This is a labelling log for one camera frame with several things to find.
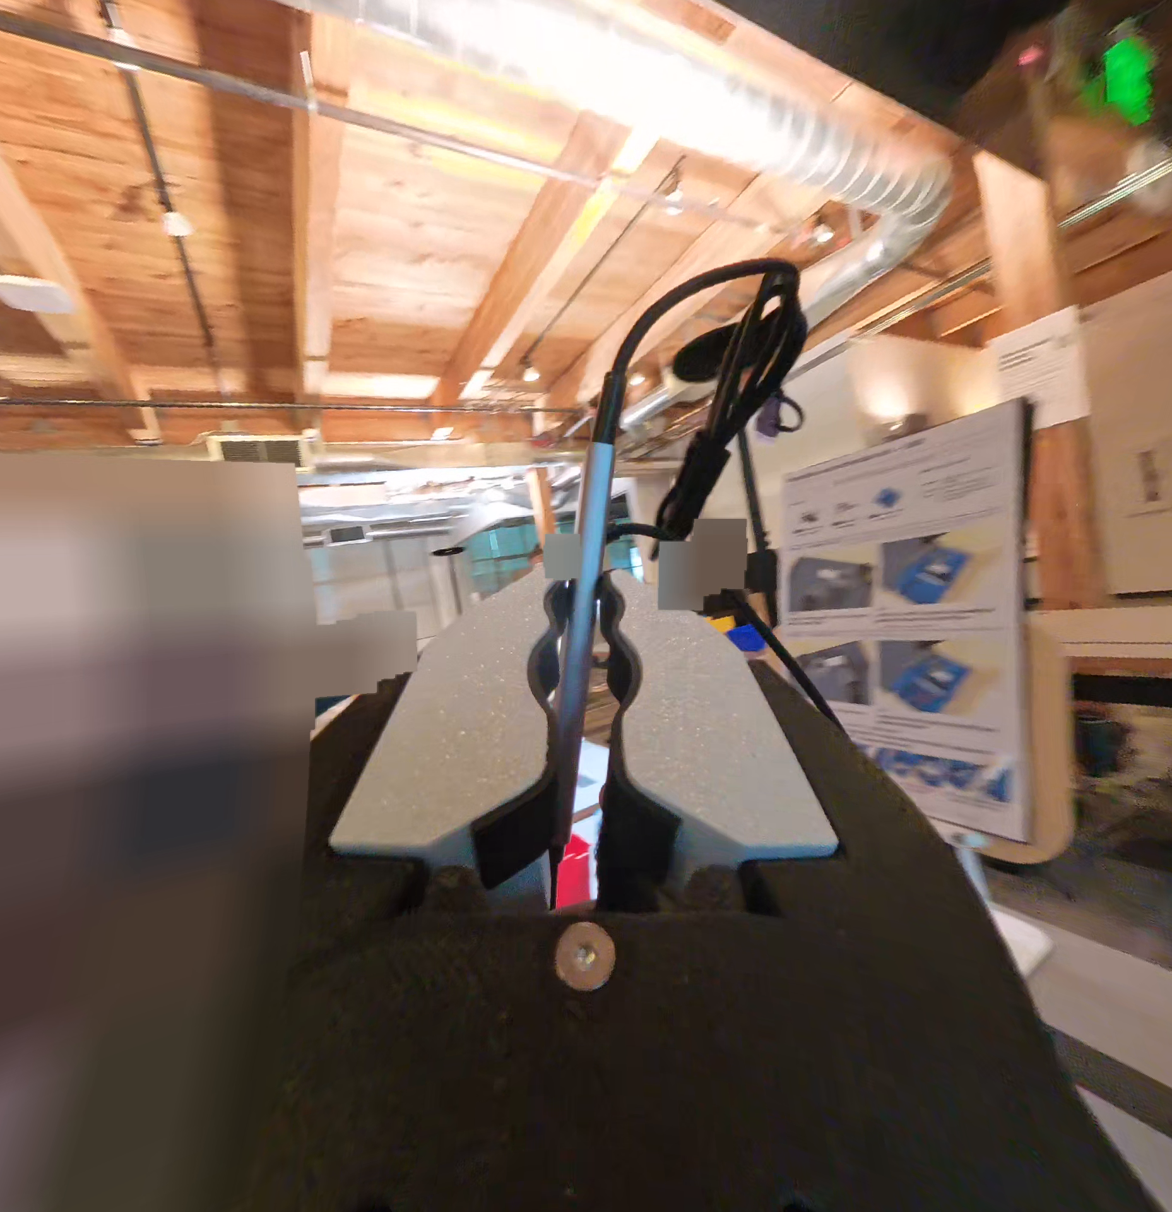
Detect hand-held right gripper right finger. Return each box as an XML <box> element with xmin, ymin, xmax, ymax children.
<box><xmin>598</xmin><ymin>571</ymin><xmax>840</xmax><ymax>907</ymax></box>

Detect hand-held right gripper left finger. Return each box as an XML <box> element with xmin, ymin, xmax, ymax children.
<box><xmin>328</xmin><ymin>574</ymin><xmax>561</xmax><ymax>890</ymax></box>

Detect white round ceiling device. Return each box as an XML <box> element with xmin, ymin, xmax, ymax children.
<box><xmin>0</xmin><ymin>274</ymin><xmax>79</xmax><ymax>314</ymax></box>

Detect green exit sign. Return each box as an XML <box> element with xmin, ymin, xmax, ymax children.
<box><xmin>1100</xmin><ymin>34</ymin><xmax>1160</xmax><ymax>125</ymax></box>

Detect grey usb hub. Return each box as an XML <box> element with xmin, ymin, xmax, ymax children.
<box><xmin>549</xmin><ymin>438</ymin><xmax>619</xmax><ymax>911</ymax></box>

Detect smooth black cable grey plugs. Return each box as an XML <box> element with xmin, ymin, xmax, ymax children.
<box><xmin>598</xmin><ymin>260</ymin><xmax>847</xmax><ymax>733</ymax></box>

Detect red plastic bin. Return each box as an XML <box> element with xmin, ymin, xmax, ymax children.
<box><xmin>556</xmin><ymin>832</ymin><xmax>603</xmax><ymax>907</ymax></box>

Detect instruction poster on white stand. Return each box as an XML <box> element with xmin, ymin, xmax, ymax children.
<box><xmin>778</xmin><ymin>398</ymin><xmax>1075</xmax><ymax>981</ymax></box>

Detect white paper notice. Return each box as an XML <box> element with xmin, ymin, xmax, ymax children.
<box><xmin>988</xmin><ymin>307</ymin><xmax>1092</xmax><ymax>430</ymax></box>

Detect silver air duct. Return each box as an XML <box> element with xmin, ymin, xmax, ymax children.
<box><xmin>302</xmin><ymin>0</ymin><xmax>959</xmax><ymax>447</ymax></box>

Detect white wall vent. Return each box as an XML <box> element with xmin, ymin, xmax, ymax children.
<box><xmin>207</xmin><ymin>433</ymin><xmax>319</xmax><ymax>468</ymax></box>

